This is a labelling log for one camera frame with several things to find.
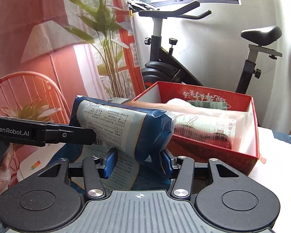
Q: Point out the clear plastic packet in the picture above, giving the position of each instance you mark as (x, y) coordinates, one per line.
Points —
(208, 128)

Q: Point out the red cardboard box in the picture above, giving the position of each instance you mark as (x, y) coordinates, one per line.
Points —
(208, 155)

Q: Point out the blue tissue packet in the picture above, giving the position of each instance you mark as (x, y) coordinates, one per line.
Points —
(155, 131)

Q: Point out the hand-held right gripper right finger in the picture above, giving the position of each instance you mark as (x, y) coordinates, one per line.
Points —
(166, 165)

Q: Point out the black exercise bike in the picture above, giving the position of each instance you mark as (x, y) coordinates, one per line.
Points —
(160, 70)

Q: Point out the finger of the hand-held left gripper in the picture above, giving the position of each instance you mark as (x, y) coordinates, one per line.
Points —
(67, 134)

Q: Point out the person's left hand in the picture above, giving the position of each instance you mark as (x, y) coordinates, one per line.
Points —
(1, 172)

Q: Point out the pale pink packet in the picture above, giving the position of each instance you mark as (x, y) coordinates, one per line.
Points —
(208, 112)

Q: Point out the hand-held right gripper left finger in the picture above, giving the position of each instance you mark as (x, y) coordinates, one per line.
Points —
(109, 165)

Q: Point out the printed backdrop cloth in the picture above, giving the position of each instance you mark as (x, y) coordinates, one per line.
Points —
(38, 17)

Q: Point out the printed tablecloth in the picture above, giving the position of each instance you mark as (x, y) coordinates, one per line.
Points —
(276, 150)

